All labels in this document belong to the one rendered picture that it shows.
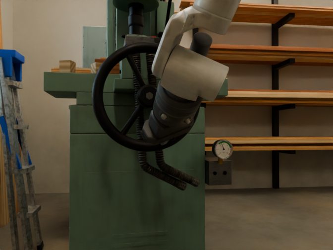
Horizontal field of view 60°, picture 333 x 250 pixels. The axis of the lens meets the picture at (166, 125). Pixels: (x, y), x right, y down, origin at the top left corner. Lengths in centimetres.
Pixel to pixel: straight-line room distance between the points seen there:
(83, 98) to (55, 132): 258
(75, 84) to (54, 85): 6
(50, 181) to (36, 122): 68
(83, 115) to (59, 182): 265
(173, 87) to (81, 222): 61
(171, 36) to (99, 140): 54
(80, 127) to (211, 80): 56
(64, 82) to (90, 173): 29
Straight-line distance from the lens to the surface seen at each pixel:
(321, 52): 363
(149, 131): 62
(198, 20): 46
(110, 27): 135
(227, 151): 95
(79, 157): 94
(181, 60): 48
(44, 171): 357
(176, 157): 96
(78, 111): 94
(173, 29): 47
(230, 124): 359
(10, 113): 177
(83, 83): 95
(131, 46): 78
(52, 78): 96
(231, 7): 46
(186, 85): 49
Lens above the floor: 73
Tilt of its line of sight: 1 degrees up
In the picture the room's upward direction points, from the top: straight up
